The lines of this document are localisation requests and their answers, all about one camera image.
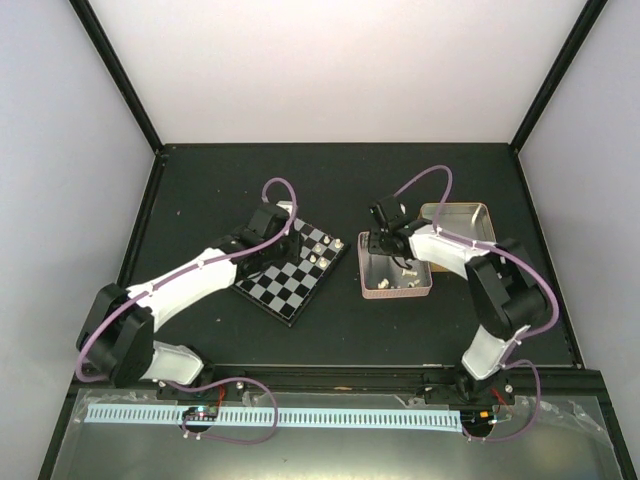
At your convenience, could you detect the black mounting rail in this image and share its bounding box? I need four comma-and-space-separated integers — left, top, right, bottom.
159, 364, 481, 401

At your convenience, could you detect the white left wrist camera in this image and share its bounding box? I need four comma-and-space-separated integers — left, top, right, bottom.
277, 201, 296, 217

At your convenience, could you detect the black right frame post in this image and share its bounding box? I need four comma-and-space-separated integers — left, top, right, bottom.
510, 0, 608, 154

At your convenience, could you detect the small circuit board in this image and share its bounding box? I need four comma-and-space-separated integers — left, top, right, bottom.
182, 406, 219, 421

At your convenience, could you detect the black white chessboard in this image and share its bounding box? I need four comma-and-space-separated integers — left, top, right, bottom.
232, 219, 350, 327

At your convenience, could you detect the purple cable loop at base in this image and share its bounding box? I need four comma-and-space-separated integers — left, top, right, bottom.
180, 375, 279, 445

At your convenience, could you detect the light blue slotted cable duct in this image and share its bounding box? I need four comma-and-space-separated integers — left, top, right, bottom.
84, 404, 462, 433

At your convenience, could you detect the black frame post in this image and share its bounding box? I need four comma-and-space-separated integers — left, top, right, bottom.
510, 0, 608, 154
69, 0, 164, 153

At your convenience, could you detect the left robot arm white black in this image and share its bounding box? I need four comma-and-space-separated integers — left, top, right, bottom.
76, 201, 300, 399

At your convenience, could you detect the black left frame post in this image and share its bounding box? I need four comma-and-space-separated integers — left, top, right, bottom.
69, 0, 164, 153

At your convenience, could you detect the pink tin box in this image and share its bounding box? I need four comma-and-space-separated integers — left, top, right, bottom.
357, 232, 433, 300

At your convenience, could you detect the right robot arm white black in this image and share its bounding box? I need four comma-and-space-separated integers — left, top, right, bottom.
367, 195, 560, 403

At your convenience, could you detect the yellow tin lid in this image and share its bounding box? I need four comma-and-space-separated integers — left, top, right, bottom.
422, 202, 496, 277

